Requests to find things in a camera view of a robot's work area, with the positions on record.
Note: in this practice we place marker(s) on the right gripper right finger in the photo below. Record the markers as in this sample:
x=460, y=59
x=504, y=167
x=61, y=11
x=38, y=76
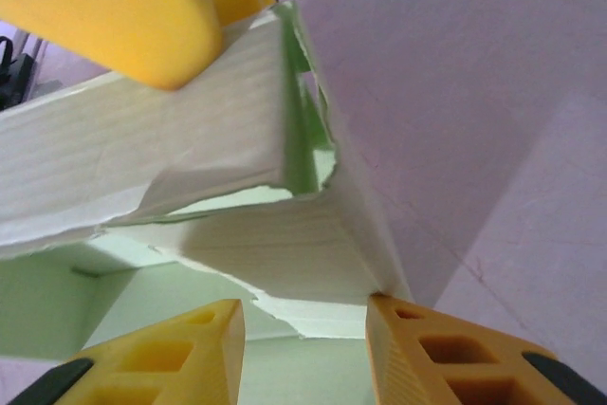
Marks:
x=450, y=362

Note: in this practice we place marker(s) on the light green paper box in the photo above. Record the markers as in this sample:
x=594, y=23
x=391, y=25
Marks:
x=189, y=149

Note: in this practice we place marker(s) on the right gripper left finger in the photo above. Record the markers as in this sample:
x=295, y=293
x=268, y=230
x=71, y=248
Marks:
x=156, y=367

